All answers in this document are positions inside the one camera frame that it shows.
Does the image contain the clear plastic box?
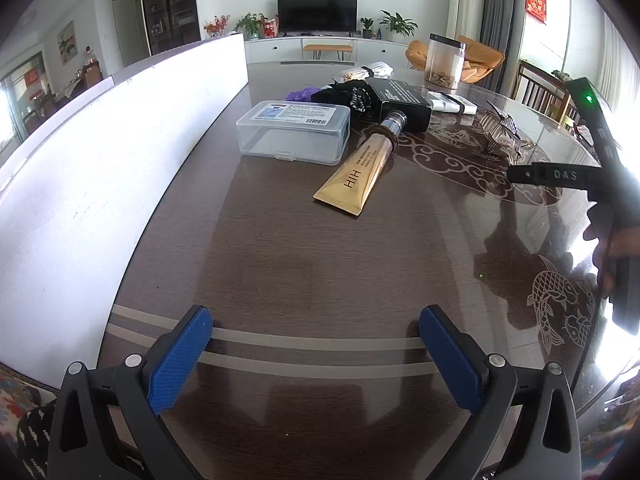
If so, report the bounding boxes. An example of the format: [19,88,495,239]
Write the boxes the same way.
[236,100,352,167]

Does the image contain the black television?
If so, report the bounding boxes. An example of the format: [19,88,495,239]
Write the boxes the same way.
[277,0,358,33]

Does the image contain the bag of wooden sticks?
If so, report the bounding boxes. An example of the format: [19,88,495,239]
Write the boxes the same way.
[334,61,396,83]

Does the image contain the wooden chair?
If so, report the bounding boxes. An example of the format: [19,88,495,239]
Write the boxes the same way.
[515,60,576,126]

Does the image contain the large white panel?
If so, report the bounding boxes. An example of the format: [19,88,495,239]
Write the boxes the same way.
[0,32,250,376]

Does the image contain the orange-topped bench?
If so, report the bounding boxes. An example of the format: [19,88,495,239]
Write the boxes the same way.
[302,44,354,63]

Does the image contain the white television cabinet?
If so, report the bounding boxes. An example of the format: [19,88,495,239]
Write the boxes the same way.
[245,35,426,66]

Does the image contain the person's right hand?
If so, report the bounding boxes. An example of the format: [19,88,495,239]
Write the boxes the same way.
[584,224,617,293]

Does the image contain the black printed box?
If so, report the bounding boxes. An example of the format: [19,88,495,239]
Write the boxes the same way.
[364,77,433,133]

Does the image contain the leafy potted plant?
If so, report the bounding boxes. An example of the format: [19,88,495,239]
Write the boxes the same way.
[378,10,418,43]

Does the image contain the wall painting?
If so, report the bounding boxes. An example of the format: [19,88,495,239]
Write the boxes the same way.
[56,21,78,65]

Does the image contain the gold cosmetic tube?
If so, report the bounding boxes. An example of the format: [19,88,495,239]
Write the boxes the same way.
[313,112,408,218]

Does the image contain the white packet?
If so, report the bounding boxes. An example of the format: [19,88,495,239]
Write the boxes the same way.
[426,91,478,115]

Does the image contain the grey curtain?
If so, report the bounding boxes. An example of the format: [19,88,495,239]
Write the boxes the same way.
[480,0,528,93]

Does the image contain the bushy green potted plant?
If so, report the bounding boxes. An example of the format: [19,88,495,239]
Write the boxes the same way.
[235,12,266,41]

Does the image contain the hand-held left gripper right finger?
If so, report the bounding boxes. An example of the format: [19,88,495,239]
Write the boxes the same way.
[419,305,581,480]

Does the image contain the orange chair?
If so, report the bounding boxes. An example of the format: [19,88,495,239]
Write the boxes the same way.
[405,35,506,83]

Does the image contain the patterned cloth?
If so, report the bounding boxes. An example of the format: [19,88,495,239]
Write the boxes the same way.
[0,365,61,480]

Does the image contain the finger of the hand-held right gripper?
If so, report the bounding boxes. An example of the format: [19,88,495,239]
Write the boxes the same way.
[507,161,601,192]

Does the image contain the black cloth pouch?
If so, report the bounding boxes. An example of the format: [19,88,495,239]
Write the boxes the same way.
[311,81,373,122]

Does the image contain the dark display cabinet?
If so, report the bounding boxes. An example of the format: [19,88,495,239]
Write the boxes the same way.
[139,0,202,58]

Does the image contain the clear jar with black lid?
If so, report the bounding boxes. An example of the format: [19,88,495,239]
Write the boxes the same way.
[424,33,467,90]

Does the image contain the cream curtain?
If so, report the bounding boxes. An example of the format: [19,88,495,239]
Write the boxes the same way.
[447,0,488,41]

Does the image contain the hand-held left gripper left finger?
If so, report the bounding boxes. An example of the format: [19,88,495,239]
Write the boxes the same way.
[46,305,213,480]

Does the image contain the white door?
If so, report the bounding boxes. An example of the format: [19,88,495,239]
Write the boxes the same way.
[111,0,151,76]

